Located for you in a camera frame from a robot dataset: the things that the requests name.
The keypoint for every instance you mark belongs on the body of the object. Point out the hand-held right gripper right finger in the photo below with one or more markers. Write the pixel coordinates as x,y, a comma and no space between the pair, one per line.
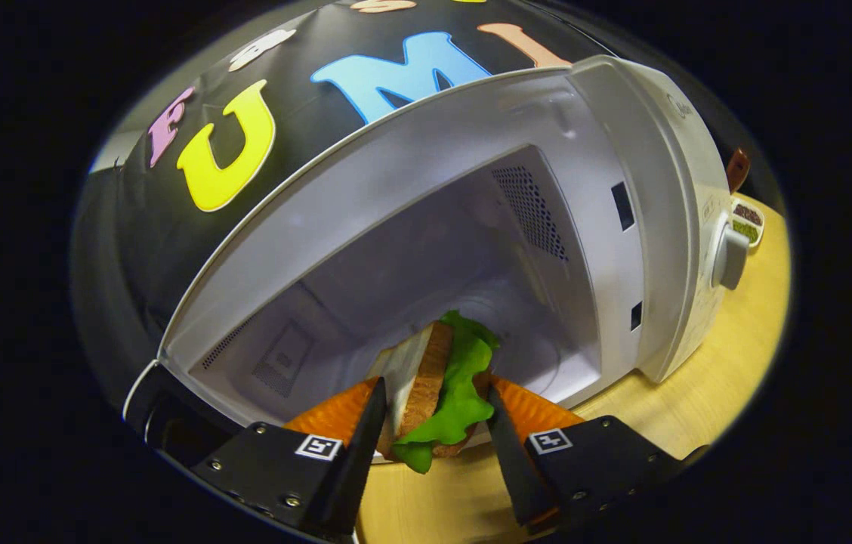
513,472

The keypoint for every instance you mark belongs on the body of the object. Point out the white divided dish with beans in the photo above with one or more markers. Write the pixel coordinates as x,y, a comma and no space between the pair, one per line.
747,223

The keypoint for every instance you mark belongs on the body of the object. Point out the sandwich with lettuce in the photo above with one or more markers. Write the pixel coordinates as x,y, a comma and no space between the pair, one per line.
433,378

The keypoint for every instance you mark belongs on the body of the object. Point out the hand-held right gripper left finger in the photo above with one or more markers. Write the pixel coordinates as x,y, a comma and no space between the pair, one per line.
347,483

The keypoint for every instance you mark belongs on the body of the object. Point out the black backdrop cloth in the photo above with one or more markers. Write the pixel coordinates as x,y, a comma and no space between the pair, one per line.
305,113

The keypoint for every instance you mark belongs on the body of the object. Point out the white microwave oven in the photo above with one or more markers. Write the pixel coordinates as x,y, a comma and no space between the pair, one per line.
433,174

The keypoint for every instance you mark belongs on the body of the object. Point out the brown spoon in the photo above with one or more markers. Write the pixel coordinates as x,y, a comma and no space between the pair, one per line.
737,168

